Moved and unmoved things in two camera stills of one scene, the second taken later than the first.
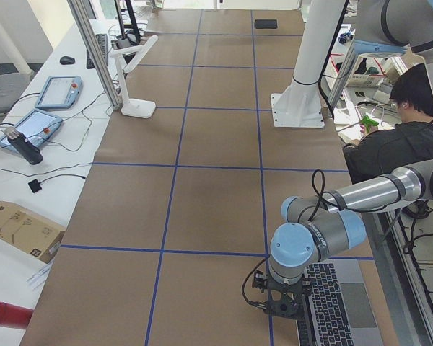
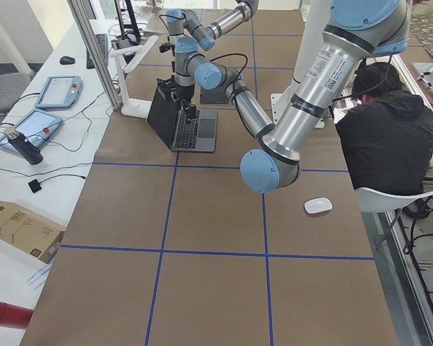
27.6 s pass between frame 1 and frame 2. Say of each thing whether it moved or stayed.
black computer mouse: stayed
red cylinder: stayed
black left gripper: moved
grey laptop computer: moved
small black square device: stayed
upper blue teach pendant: stayed
